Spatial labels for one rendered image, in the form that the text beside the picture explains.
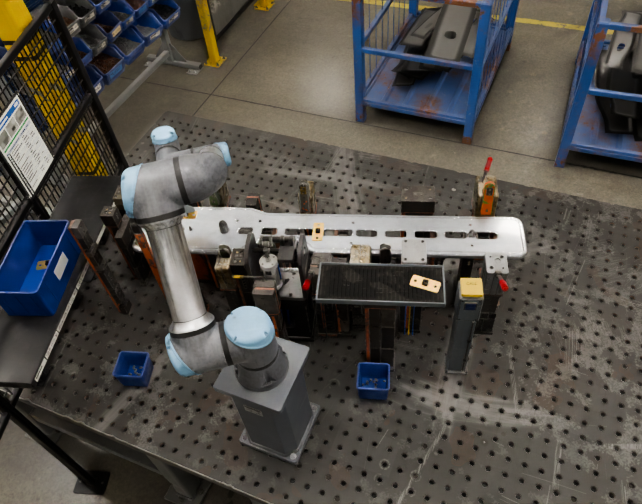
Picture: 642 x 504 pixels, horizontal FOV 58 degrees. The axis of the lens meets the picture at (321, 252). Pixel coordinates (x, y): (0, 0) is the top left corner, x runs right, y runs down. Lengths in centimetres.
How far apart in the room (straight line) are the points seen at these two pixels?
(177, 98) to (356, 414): 320
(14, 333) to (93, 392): 36
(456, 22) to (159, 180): 307
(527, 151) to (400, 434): 244
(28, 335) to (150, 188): 85
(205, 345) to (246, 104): 312
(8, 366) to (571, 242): 206
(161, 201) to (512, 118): 316
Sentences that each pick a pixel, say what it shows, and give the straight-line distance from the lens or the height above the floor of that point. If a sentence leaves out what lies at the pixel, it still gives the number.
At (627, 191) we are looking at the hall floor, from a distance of 387.
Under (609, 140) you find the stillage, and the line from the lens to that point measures 392.
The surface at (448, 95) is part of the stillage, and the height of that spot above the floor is 16.
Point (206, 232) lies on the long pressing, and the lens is 214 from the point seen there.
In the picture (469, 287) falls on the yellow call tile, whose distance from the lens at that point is 172.
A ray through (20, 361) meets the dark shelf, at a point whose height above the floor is 103.
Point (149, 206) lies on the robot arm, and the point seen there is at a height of 161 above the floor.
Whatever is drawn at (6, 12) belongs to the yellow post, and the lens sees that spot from 240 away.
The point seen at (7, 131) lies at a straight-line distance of 222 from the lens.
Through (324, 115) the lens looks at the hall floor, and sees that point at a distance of 420.
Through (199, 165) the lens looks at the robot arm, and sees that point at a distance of 139.
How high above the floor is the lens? 253
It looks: 50 degrees down
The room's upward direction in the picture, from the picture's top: 7 degrees counter-clockwise
